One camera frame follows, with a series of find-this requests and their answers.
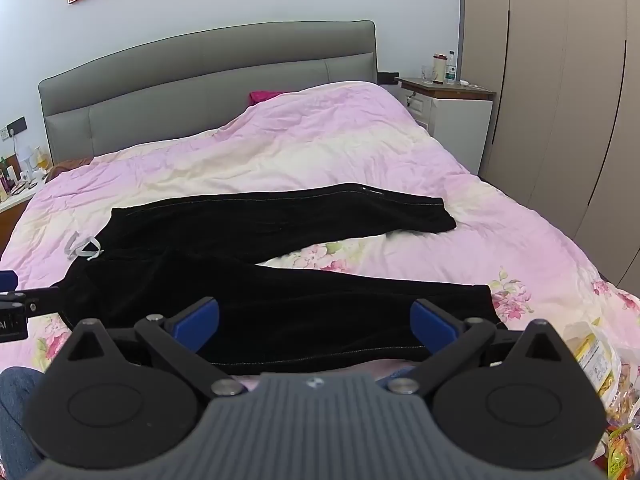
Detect person's jeans leg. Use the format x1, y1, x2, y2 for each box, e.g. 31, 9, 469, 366
0, 367, 46, 478

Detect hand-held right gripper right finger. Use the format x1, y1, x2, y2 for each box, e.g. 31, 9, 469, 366
387, 298, 576, 396

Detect yellow snack bag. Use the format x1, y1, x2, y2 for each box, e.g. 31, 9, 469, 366
565, 320, 623, 406

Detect black pants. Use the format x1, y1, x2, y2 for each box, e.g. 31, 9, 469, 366
59, 183, 508, 363

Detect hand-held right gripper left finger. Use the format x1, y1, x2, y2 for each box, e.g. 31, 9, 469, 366
64, 296, 246, 397

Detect red snack bag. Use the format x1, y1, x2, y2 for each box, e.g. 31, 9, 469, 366
602, 420, 640, 480

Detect pink floral blanket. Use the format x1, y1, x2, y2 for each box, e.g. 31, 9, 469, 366
0, 81, 632, 411

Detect black wall socket panel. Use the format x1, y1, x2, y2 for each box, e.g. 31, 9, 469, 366
0, 116, 27, 140

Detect white nightstand with brown top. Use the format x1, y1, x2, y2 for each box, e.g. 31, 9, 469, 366
397, 77, 497, 177

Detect wooden nightstand with white top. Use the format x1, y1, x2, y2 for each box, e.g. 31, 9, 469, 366
0, 187, 43, 256

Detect grey padded headboard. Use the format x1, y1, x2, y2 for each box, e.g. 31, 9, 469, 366
38, 20, 378, 161

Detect magenta cloth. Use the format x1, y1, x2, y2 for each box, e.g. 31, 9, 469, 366
250, 90, 288, 107

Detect beige wardrobe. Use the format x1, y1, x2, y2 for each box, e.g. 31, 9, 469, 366
460, 0, 640, 288

